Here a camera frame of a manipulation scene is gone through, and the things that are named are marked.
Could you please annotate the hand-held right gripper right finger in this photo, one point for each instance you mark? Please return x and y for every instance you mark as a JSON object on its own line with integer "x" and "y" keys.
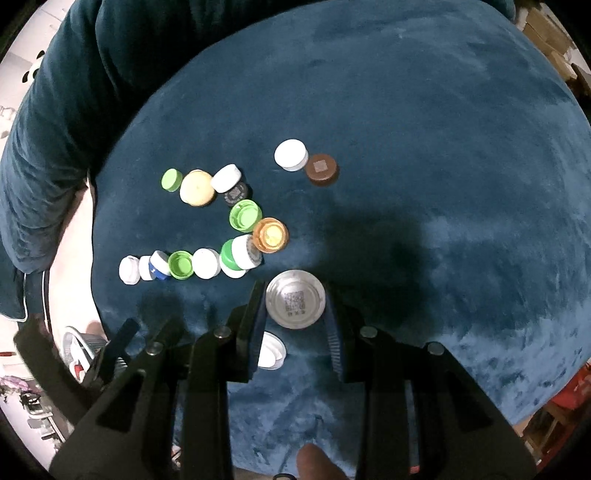
{"x": 333, "y": 332}

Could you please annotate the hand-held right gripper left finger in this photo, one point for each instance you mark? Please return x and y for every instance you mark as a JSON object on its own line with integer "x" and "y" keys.
{"x": 259, "y": 332}

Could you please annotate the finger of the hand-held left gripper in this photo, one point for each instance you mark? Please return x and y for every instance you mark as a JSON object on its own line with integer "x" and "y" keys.
{"x": 113, "y": 355}
{"x": 168, "y": 332}

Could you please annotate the silver metal lid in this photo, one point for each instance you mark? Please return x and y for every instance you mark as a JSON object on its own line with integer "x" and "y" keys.
{"x": 295, "y": 300}

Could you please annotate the brown bottle cap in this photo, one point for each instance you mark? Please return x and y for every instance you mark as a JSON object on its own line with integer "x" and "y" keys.
{"x": 322, "y": 170}

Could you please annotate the person's right hand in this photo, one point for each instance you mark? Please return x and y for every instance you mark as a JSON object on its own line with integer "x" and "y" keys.
{"x": 318, "y": 466}

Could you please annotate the small white plastic cap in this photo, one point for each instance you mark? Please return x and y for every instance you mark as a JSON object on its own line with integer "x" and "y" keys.
{"x": 291, "y": 154}
{"x": 226, "y": 177}
{"x": 145, "y": 267}
{"x": 205, "y": 263}
{"x": 128, "y": 269}
{"x": 272, "y": 350}

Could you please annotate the white perforated plastic basket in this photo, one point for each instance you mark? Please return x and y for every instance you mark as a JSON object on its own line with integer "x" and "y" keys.
{"x": 76, "y": 341}

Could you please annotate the blue bottle cap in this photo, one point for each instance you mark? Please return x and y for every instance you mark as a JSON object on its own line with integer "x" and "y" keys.
{"x": 160, "y": 266}

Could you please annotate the green bottle cap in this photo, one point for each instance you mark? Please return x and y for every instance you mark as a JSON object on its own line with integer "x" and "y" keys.
{"x": 171, "y": 179}
{"x": 181, "y": 264}
{"x": 244, "y": 214}
{"x": 226, "y": 254}

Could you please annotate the white cap with grey print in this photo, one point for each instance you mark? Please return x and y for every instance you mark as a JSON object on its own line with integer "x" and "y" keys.
{"x": 247, "y": 251}

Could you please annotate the orange bottle cap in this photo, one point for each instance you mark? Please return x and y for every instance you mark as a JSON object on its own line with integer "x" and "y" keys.
{"x": 271, "y": 235}

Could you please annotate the pink bed sheet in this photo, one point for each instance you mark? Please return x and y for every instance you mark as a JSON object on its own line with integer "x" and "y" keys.
{"x": 74, "y": 240}

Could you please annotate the dark grey bottle cap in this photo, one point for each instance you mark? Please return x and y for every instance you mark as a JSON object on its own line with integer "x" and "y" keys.
{"x": 236, "y": 194}

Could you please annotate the tan plastic lid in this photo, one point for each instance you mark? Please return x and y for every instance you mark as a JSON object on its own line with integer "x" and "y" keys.
{"x": 197, "y": 187}

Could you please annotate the bunched dark blue quilt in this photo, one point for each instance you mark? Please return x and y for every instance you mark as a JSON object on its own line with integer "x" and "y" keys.
{"x": 69, "y": 115}

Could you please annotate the red container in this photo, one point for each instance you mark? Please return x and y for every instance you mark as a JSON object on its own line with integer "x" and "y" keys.
{"x": 572, "y": 392}

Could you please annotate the cardboard box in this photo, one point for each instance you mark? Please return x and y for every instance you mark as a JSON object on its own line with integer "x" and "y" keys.
{"x": 549, "y": 32}

